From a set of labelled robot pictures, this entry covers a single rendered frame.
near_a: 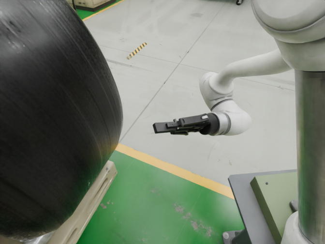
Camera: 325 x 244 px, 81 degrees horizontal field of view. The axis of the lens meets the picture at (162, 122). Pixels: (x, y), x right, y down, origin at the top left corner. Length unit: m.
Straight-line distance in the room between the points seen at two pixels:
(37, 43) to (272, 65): 0.50
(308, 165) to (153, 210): 1.23
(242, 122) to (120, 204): 1.09
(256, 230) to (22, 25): 0.86
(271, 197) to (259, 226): 0.11
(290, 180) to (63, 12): 0.90
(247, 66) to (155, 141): 1.30
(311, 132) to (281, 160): 1.61
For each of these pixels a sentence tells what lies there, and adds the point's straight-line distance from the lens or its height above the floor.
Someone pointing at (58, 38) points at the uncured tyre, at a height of 1.33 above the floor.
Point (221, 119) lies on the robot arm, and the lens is 0.70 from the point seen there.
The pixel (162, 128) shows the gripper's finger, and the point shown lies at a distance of 0.57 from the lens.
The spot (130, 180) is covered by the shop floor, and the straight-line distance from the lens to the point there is 1.61.
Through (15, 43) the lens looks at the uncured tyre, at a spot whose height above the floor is 1.34.
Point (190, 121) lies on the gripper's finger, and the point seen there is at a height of 1.00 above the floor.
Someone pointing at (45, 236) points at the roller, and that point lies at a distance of 0.60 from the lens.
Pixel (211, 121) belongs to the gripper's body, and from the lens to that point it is 0.67.
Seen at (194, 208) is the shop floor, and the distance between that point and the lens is 1.53.
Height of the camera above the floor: 1.43
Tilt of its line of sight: 47 degrees down
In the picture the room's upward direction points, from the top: straight up
